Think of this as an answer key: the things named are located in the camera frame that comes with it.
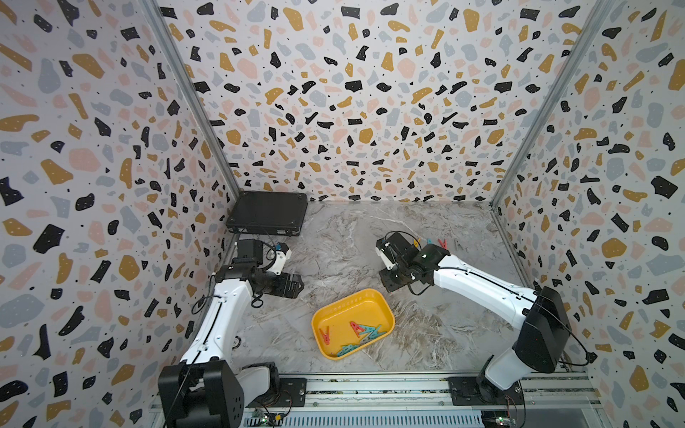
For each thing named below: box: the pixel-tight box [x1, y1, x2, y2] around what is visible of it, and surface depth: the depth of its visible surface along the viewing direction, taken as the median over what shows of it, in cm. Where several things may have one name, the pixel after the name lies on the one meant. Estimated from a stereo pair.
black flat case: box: [225, 190, 309, 237], surface depth 120 cm
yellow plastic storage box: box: [311, 288, 397, 360], surface depth 87 cm
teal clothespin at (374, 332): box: [358, 325, 387, 339], surface depth 86 cm
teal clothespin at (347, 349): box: [337, 344, 360, 357], surface depth 81 cm
